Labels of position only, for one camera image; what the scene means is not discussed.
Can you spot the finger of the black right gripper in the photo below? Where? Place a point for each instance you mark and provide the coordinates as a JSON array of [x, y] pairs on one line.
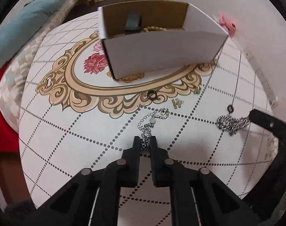
[[274, 125]]

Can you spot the patterned white tablecloth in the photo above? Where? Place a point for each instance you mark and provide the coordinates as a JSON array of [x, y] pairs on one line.
[[75, 115]]

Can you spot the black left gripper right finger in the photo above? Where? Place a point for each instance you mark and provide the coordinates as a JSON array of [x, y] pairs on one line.
[[197, 197]]

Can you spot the red bed sheet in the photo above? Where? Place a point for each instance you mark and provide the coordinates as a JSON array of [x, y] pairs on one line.
[[8, 137]]

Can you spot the wooden bed frame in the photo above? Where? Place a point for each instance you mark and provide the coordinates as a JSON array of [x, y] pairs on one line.
[[13, 187]]

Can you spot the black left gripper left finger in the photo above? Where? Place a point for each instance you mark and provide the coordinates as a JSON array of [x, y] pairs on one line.
[[92, 197]]

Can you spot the pink plush toy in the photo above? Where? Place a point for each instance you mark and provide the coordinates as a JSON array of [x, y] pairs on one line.
[[228, 25]]

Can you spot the white cardboard box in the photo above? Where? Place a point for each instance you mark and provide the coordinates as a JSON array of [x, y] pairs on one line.
[[173, 34]]

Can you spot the teal blanket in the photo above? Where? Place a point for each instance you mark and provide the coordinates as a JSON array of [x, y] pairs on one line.
[[23, 25]]

